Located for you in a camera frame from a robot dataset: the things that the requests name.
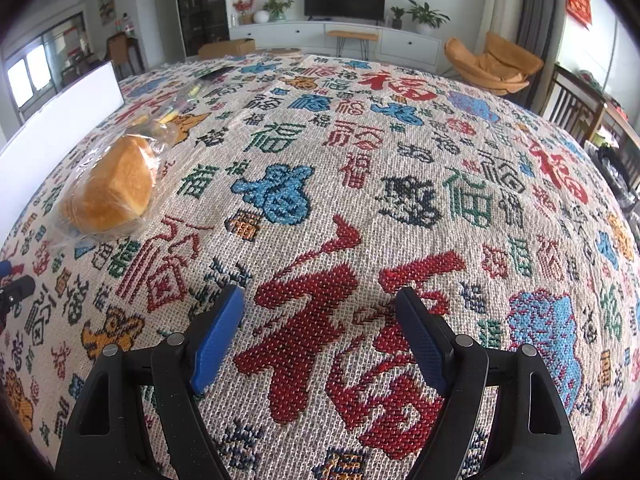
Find red wall hanging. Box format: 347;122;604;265
566;0;594;29

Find red flowers in vase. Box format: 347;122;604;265
232;0;257;25

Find window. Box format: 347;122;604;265
7;42;51;109

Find cardboard box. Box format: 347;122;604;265
198;38;256;61

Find white board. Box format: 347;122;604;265
0;60;125;247

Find bagged bread loaf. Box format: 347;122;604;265
52;129;174;242

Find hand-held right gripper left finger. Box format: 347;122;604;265
55;284;246;480

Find grey curtain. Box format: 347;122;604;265
515;0;569;59

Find long clear snack packet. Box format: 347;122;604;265
175;82;207;106

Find white television cabinet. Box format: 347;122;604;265
227;20;444;67

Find wooden bench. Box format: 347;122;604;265
327;30;380;59

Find dark glass cabinet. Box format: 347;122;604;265
172;0;231;57

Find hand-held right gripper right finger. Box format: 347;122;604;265
395;286;583;480

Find orange lounge chair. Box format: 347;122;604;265
444;31;545;95

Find dark wooden chair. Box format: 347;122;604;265
540;62;609;147

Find green potted plant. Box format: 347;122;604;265
262;0;295;22

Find large leafy potted plant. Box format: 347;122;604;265
406;0;451;36

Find covered standing air conditioner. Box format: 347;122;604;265
475;0;526;57

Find brown wooden chair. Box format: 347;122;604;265
106;34;146;79

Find printed woven blanket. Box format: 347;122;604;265
0;52;640;480

